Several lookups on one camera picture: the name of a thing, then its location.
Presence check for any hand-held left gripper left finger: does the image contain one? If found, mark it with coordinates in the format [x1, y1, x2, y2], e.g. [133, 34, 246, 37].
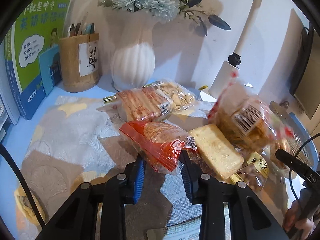
[37, 158, 146, 240]

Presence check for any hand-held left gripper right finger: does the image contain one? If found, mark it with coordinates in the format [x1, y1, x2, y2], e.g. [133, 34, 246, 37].
[179, 152, 290, 240]

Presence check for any flat printed packet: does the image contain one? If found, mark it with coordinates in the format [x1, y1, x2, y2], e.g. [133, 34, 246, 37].
[146, 219, 203, 240]

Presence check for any stack of pale books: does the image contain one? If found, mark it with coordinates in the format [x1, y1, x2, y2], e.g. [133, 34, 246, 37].
[0, 42, 20, 143]

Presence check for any ginkgo pattern tablecloth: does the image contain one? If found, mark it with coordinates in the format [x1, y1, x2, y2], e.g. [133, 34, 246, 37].
[10, 90, 300, 240]

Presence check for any white ribbed vase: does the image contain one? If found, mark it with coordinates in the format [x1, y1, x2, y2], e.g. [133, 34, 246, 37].
[110, 12, 160, 92]

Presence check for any green and blue book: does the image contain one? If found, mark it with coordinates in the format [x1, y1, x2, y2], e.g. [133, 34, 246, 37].
[4, 0, 75, 120]

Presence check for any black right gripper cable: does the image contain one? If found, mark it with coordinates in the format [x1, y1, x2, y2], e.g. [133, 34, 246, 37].
[288, 133, 320, 205]

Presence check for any clear cracker pieces packet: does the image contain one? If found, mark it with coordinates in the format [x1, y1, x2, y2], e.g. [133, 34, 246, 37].
[142, 80, 197, 113]

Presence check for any red striped biscuit packet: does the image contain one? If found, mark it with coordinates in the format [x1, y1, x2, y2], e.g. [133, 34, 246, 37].
[104, 87, 175, 123]

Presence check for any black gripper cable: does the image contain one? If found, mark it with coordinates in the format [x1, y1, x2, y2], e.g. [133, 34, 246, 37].
[0, 143, 43, 228]
[288, 133, 320, 205]

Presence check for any yellow snack packet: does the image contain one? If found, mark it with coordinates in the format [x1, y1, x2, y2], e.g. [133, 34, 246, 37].
[14, 184, 47, 227]
[230, 152, 270, 193]

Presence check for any wooden pen holder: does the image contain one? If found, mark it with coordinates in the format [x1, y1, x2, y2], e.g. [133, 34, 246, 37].
[59, 33, 100, 93]

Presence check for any white desk lamp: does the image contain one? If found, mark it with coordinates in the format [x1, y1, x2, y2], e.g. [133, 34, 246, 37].
[200, 0, 267, 102]

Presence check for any red striped bread bag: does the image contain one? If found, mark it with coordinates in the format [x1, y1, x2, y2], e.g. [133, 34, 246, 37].
[206, 70, 295, 155]

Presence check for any person's right hand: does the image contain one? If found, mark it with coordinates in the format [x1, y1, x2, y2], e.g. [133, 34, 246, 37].
[282, 200, 316, 233]

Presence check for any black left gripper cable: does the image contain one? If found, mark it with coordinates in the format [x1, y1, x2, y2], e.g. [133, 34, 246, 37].
[0, 143, 43, 228]

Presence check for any amber ribbed glass bowl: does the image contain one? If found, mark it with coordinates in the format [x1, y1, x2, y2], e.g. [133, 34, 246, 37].
[220, 100, 320, 230]

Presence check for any small brown cake packet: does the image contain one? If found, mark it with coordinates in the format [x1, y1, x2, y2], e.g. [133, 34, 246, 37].
[184, 147, 220, 179]

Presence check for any toast slice packet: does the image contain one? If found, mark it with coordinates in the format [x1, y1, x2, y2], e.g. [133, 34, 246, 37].
[189, 124, 245, 182]

